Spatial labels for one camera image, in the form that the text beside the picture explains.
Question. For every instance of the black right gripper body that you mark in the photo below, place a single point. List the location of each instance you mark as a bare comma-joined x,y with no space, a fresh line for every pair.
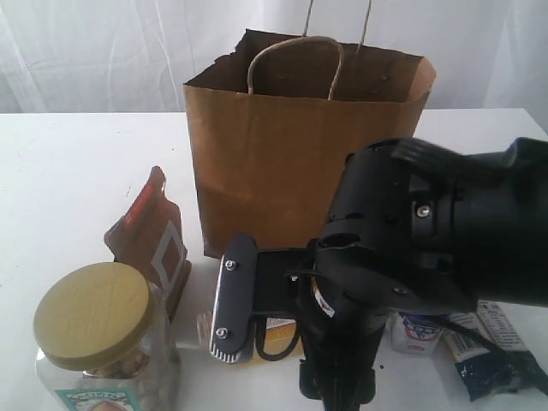
339,351

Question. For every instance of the yellow millet bottle white cap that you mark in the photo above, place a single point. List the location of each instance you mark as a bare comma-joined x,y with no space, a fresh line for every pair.
278,336

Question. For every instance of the brown coffee pouch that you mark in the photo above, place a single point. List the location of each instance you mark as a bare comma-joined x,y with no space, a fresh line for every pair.
148,237

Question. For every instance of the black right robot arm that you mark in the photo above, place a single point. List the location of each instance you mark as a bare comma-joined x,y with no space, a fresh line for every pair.
415,227

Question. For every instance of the brown paper bag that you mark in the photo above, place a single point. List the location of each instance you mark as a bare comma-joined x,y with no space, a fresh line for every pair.
271,123

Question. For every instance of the milk carton blue white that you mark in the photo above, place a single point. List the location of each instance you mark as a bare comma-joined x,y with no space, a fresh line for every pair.
413,334

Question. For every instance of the nut jar gold lid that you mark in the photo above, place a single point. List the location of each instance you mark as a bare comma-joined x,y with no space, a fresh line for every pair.
104,341

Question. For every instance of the white curtain backdrop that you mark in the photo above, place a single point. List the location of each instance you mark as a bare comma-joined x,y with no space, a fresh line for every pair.
102,56

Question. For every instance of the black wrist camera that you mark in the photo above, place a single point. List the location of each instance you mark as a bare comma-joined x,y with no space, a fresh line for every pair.
255,285

